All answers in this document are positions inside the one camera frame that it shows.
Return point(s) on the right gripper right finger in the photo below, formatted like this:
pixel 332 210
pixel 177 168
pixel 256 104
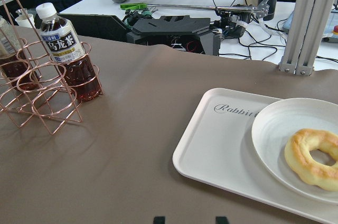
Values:
pixel 221 220

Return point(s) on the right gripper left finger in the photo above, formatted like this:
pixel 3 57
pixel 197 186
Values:
pixel 159 220

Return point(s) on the cream serving tray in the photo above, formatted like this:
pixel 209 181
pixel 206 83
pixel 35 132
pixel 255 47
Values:
pixel 216 148

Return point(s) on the right tea bottle in rack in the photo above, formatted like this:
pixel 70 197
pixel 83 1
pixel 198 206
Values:
pixel 65 49

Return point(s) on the back left tea bottle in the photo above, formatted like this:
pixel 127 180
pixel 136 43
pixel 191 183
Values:
pixel 10 57

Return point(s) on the glazed donut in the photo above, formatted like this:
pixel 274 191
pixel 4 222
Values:
pixel 297 153

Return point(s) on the white round plate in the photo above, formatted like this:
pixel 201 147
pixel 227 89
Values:
pixel 276 123

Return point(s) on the black laser cut device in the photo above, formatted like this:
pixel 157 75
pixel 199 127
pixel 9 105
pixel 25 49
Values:
pixel 183 33

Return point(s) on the reacher grabber tool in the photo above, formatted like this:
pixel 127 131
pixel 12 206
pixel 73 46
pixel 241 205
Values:
pixel 259 11

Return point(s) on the left teach pendant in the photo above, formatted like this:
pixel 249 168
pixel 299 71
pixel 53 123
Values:
pixel 330 31

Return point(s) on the copper wire bottle rack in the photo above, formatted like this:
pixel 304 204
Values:
pixel 39 93

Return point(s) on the aluminium frame post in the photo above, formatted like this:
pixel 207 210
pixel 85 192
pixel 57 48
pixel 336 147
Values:
pixel 304 37

